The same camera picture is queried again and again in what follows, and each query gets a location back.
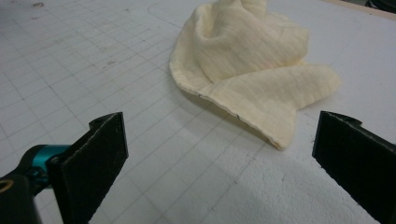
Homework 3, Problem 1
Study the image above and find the white grid mat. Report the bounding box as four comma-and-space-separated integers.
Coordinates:
0, 0, 396, 224

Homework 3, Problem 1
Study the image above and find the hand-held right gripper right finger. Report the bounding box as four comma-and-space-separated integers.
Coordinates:
312, 110, 396, 224

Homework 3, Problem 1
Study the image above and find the cream cloth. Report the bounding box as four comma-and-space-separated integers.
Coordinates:
168, 0, 342, 151

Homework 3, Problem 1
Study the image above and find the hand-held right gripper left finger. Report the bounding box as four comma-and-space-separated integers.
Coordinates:
48, 111, 129, 224

